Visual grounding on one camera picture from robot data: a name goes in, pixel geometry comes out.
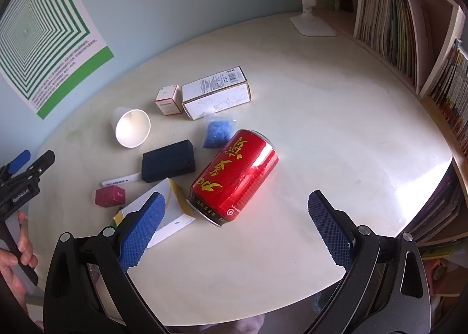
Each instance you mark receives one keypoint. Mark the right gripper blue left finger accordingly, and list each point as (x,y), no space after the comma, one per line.
(137,229)

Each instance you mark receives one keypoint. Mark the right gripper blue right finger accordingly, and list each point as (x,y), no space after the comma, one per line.
(335,228)

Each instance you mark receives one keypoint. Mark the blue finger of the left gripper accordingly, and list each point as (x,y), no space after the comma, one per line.
(37,168)
(16,164)

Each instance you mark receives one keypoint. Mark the white gold box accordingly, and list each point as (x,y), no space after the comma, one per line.
(177,212)

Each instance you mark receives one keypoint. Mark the small maroon box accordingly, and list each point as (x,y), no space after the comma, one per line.
(110,196)

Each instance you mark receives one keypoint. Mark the dark navy case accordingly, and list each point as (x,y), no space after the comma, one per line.
(173,160)

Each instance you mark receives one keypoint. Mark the white paper cup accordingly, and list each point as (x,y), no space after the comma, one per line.
(131,126)

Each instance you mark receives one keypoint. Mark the red drink can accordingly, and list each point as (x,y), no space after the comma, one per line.
(229,181)

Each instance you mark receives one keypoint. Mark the blue pellets plastic bag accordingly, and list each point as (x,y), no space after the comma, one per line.
(219,128)

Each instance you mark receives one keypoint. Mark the small white red-trimmed box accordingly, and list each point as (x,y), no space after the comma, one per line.
(169,100)

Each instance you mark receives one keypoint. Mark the long white gold-edged box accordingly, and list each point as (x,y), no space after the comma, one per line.
(216,93)

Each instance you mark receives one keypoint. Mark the person's left hand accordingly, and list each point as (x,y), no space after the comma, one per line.
(27,258)

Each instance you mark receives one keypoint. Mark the green spiral calibration poster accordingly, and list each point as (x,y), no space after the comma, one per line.
(48,47)

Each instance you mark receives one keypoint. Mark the white desk lamp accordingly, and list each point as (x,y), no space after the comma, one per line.
(309,25)

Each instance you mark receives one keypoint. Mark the row of upright books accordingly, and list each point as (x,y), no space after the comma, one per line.
(399,31)

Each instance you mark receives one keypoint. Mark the wooden bookshelf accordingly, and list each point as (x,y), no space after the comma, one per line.
(441,226)

